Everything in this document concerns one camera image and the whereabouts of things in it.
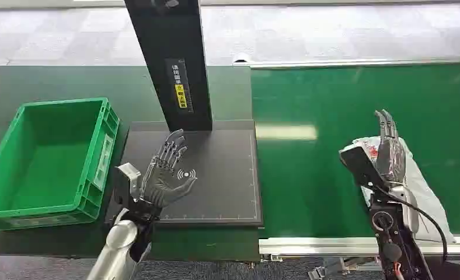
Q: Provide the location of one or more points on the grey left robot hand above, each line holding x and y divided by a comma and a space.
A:
161, 184

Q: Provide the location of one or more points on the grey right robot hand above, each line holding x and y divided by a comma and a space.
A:
390, 158

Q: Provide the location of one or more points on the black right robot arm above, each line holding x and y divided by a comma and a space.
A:
395, 232

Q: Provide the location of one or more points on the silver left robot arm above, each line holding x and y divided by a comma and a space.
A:
123, 239

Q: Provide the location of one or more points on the white plastic parcel bag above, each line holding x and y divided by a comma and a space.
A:
421, 185

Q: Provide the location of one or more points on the green conveyor belt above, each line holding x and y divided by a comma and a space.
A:
330, 154

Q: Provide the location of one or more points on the green plastic crate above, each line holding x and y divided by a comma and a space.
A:
48, 166

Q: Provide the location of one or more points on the black scanner column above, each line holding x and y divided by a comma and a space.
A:
171, 58

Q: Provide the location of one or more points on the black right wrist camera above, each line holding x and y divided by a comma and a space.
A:
360, 165

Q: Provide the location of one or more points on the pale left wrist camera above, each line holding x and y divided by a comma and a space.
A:
126, 182

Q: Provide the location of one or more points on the black scanner base plate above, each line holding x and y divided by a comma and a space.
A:
214, 177

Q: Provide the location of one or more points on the silver conveyor frame rail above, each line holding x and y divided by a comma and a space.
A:
315, 246

